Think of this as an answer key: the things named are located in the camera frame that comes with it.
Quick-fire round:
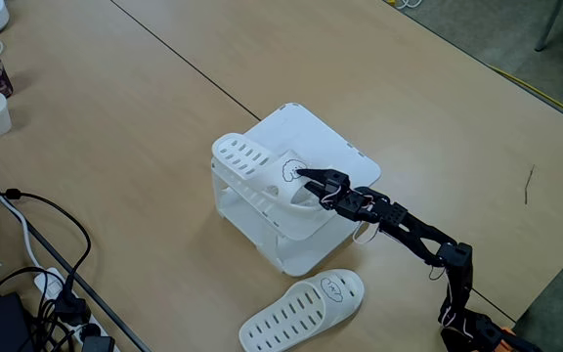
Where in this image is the white slipper with dog print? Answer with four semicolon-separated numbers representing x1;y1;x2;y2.
211;131;331;214
238;268;366;352

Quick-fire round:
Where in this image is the white shoe rack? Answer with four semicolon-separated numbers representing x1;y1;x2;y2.
210;102;383;279

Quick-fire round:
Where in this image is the thin dark twig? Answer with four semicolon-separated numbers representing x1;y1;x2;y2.
524;164;536;205

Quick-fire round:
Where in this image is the grey chair leg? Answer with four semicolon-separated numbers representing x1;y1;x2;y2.
534;0;563;53

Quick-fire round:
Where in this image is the black power plug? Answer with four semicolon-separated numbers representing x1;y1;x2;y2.
54;287;92;328

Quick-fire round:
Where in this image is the white power strip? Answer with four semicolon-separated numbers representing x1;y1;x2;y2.
32;267;122;352

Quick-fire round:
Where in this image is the black power brick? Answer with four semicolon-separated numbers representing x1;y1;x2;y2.
0;291;34;352

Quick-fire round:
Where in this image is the white floor cable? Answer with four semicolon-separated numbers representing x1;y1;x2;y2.
387;0;424;11

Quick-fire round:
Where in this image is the yellow floor cable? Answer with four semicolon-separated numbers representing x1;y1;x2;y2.
486;63;563;132

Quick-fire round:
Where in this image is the black wall adapter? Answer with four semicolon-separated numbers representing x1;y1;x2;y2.
81;334;116;352

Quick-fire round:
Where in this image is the black cable with barrel connector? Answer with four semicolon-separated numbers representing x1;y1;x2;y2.
0;181;93;294

